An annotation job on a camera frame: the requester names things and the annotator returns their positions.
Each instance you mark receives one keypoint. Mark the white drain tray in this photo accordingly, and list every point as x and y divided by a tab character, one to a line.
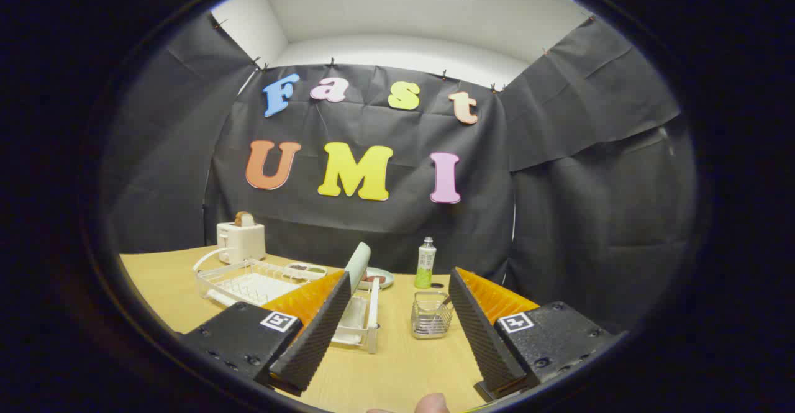
261	287

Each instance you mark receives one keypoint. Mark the white divided sauce dish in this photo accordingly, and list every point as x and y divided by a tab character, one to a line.
305	271

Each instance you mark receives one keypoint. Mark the white toaster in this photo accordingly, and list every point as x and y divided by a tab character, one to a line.
242	242

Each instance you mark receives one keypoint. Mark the green drink bottle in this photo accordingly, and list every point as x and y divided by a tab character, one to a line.
425	264

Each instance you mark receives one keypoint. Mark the small green plate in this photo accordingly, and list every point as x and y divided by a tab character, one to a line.
385	278

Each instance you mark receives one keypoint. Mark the pale green plate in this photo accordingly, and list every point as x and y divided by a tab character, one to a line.
359	264

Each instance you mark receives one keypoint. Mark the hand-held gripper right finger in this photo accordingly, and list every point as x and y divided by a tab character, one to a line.
481	332

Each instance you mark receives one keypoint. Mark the brown bread slice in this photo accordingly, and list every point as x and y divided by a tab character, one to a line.
243	218

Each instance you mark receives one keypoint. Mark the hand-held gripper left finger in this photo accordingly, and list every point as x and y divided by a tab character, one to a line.
317	332

